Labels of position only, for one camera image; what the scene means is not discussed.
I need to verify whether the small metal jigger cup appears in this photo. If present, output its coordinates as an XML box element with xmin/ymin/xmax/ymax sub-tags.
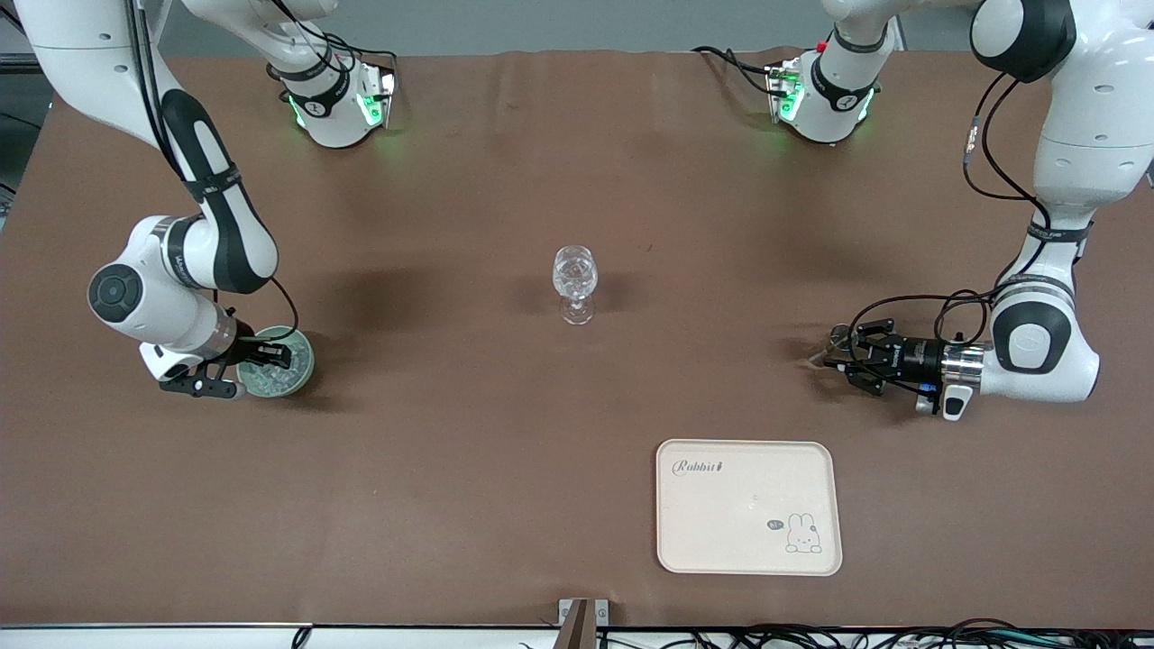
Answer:
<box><xmin>805</xmin><ymin>323</ymin><xmax>856</xmax><ymax>372</ymax></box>

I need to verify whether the pile of clear ice cubes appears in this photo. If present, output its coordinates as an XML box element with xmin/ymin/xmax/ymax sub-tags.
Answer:
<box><xmin>245</xmin><ymin>338</ymin><xmax>307</xmax><ymax>395</ymax></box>

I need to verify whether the clear wine glass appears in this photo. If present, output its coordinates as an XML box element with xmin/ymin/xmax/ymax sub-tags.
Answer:
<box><xmin>552</xmin><ymin>245</ymin><xmax>600</xmax><ymax>326</ymax></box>

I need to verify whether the green ceramic bowl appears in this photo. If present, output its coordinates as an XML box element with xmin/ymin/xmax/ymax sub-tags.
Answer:
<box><xmin>236</xmin><ymin>326</ymin><xmax>316</xmax><ymax>398</ymax></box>

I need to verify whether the beige rabbit print tray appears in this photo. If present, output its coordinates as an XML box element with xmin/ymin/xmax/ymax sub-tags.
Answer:
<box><xmin>655</xmin><ymin>438</ymin><xmax>844</xmax><ymax>577</ymax></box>

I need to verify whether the brown table cover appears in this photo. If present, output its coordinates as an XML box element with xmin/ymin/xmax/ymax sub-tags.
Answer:
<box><xmin>0</xmin><ymin>47</ymin><xmax>1154</xmax><ymax>629</ymax></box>

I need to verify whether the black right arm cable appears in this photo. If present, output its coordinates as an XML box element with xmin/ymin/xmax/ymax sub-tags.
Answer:
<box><xmin>126</xmin><ymin>0</ymin><xmax>302</xmax><ymax>345</ymax></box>

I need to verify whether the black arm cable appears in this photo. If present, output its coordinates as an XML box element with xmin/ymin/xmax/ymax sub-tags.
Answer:
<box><xmin>846</xmin><ymin>72</ymin><xmax>1056</xmax><ymax>366</ymax></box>
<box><xmin>126</xmin><ymin>0</ymin><xmax>302</xmax><ymax>345</ymax></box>

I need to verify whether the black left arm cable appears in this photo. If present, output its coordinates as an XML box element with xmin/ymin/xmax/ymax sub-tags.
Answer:
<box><xmin>846</xmin><ymin>72</ymin><xmax>1056</xmax><ymax>366</ymax></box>

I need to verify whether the white table edge rail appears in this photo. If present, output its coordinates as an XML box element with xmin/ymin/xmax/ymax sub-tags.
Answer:
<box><xmin>0</xmin><ymin>622</ymin><xmax>1154</xmax><ymax>649</ymax></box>

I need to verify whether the black floor cable bundle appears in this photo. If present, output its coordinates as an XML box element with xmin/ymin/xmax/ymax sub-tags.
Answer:
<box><xmin>595</xmin><ymin>618</ymin><xmax>1154</xmax><ymax>649</ymax></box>

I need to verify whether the black base cable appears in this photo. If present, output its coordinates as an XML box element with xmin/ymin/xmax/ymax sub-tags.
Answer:
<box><xmin>270</xmin><ymin>0</ymin><xmax>398</xmax><ymax>73</ymax></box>
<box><xmin>692</xmin><ymin>45</ymin><xmax>778</xmax><ymax>96</ymax></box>

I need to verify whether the metal table bracket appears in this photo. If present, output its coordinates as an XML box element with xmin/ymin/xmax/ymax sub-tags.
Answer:
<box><xmin>557</xmin><ymin>598</ymin><xmax>610</xmax><ymax>649</ymax></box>

